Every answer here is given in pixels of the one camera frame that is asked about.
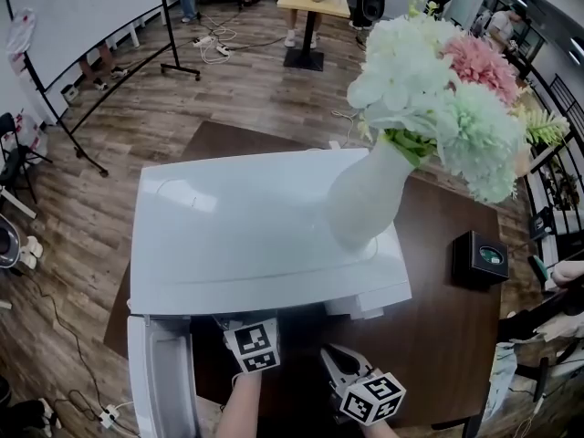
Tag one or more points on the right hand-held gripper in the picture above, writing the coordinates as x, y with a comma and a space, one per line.
372, 397

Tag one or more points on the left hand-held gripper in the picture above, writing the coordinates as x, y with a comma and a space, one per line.
253, 345

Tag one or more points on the white microwave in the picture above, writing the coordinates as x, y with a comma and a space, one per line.
237, 226

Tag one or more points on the person's left forearm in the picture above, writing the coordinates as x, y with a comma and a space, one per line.
242, 409

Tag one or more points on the light blue white cloth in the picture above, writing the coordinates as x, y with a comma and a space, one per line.
499, 372

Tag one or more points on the black tissue box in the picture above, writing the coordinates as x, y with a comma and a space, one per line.
465, 267

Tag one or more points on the white vase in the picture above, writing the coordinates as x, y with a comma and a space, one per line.
360, 208

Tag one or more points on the white power strip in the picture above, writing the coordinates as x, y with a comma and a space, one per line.
222, 49
108, 417
204, 40

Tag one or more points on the grey white backpack shell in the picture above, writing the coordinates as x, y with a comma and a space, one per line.
7, 244

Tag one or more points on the light wood desk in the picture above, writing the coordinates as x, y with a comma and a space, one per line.
18, 205

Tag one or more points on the pastel artificial flower bouquet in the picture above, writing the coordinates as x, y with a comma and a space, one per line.
410, 76

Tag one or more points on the small white box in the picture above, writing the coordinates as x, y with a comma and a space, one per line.
68, 93

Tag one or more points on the black folding chair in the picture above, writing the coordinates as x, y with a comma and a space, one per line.
9, 126

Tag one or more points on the whiteboard on black stand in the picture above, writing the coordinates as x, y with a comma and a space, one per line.
82, 12

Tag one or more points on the white plastic bag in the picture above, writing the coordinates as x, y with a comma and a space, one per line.
20, 32

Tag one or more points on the wooden pedestal table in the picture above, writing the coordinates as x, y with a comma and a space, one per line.
310, 3

